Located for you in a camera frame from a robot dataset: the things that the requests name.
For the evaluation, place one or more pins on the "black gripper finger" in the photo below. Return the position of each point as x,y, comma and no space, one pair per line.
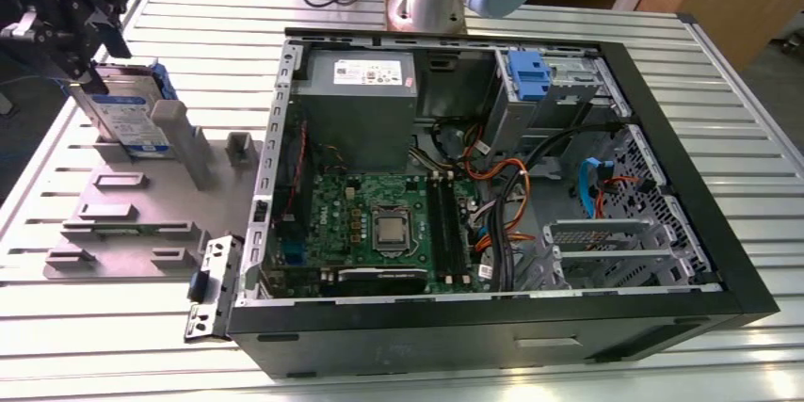
113,37
84,73

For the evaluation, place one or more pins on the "hard disk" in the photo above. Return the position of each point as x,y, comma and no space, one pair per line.
125,115

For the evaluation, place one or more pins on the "green RAM stick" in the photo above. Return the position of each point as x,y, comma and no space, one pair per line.
125,231

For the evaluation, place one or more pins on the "grey parts rack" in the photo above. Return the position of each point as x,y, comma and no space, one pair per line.
157,232

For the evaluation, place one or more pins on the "grey power supply unit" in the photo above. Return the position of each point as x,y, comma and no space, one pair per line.
352,124

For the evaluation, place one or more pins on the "green motherboard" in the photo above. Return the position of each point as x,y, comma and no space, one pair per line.
339,242

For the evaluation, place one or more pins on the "CPU socket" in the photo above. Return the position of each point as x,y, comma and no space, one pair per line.
392,213

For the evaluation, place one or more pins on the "silver CPU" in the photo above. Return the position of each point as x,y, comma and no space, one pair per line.
391,231

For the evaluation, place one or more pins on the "black graphics card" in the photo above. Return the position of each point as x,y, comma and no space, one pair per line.
376,280

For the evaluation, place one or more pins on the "black RAM slot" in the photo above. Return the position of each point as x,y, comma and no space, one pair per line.
440,228
453,228

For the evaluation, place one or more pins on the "silver optical drive bay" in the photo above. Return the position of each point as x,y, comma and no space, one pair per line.
515,124

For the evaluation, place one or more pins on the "black open PC case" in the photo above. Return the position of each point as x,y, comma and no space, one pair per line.
440,341

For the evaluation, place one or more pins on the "silver card retention bracket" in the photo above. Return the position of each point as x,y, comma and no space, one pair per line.
216,279

